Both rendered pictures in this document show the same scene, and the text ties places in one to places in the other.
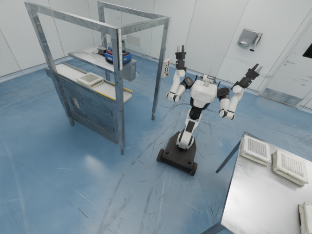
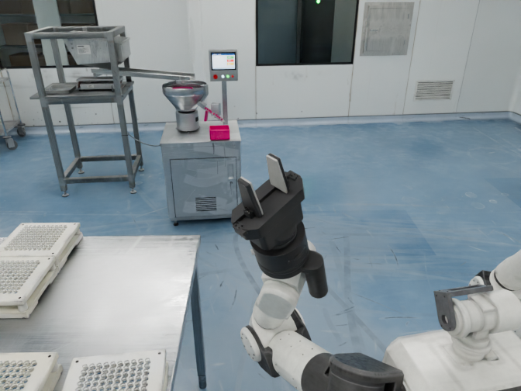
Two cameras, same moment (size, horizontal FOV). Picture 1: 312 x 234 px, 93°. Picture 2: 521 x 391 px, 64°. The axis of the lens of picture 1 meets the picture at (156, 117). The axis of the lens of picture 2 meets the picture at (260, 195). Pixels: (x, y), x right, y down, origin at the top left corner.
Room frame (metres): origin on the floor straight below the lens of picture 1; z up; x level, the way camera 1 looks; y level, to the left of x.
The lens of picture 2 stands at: (1.81, -1.06, 1.85)
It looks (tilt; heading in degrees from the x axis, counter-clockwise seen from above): 27 degrees down; 152
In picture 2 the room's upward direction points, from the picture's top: straight up
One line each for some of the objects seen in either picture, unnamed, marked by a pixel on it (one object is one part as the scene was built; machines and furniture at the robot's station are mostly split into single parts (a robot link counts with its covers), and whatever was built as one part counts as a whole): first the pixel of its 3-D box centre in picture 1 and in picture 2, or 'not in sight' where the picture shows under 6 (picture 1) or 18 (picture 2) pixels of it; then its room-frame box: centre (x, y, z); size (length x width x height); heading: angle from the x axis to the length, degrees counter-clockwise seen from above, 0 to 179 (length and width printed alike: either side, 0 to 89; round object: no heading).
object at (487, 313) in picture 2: (207, 80); (480, 318); (1.51, -0.48, 1.35); 0.10 x 0.07 x 0.09; 74
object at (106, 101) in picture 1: (87, 84); not in sight; (1.74, 1.02, 0.88); 1.30 x 0.29 x 0.10; 67
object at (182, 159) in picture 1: (182, 146); not in sight; (1.49, -0.48, 0.19); 0.64 x 0.52 x 0.33; 164
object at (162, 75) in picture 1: (165, 68); not in sight; (2.23, -0.02, 1.08); 0.17 x 0.06 x 0.26; 157
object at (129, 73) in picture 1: (125, 69); not in sight; (1.63, 0.44, 1.25); 0.22 x 0.11 x 0.20; 67
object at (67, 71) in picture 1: (86, 82); not in sight; (1.74, 1.02, 0.92); 1.35 x 0.25 x 0.05; 67
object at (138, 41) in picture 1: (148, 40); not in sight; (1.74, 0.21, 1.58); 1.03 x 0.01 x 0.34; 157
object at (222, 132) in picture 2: not in sight; (219, 133); (-1.17, 0.17, 0.80); 0.16 x 0.12 x 0.09; 68
